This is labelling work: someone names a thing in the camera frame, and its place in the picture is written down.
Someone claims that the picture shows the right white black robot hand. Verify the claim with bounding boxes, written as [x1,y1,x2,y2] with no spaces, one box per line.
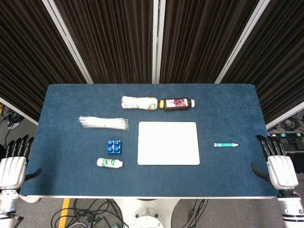
[251,134,299,190]

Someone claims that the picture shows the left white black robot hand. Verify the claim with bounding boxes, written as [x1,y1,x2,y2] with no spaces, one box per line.
[0,134,43,190]

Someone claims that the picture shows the teal marker pen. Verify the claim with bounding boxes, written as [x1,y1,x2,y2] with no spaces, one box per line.
[212,142,239,148]

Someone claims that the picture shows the white rectangular board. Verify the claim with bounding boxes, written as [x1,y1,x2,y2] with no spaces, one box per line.
[137,121,200,166]

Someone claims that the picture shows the blue table cloth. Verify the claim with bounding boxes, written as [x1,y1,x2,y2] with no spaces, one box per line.
[19,83,283,198]

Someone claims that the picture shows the yellow floor tape strip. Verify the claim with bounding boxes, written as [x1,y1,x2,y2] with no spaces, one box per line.
[57,198,71,228]

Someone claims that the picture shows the small white bottle green label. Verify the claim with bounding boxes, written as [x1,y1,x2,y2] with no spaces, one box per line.
[96,158,124,169]

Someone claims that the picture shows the bag of clear straws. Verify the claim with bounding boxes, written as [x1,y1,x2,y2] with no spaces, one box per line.
[78,115,130,131]

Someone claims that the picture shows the blue toy building block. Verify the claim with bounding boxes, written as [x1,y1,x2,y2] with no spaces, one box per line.
[105,139,123,156]

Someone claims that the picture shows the dark corrugated partition panel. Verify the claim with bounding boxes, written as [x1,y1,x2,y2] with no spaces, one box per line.
[159,0,260,84]
[0,0,87,122]
[53,0,155,85]
[221,0,304,124]

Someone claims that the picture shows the brown drink bottle yellow cap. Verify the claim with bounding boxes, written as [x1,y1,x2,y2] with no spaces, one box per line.
[159,98,196,112]

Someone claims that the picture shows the white printed drink bottle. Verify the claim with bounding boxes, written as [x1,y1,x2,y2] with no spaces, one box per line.
[121,95,159,111]

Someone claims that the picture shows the black floor cable bundle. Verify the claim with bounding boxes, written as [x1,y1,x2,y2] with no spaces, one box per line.
[0,104,23,130]
[50,198,126,228]
[267,114,304,133]

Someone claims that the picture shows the black cable with green plug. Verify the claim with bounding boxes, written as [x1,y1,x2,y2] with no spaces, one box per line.
[187,199,206,224]

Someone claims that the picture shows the grey metal partition post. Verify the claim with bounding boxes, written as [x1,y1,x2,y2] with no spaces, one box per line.
[42,0,94,84]
[214,0,272,84]
[151,0,166,84]

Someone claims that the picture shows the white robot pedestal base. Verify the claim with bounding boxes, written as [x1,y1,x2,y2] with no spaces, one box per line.
[114,198,180,228]

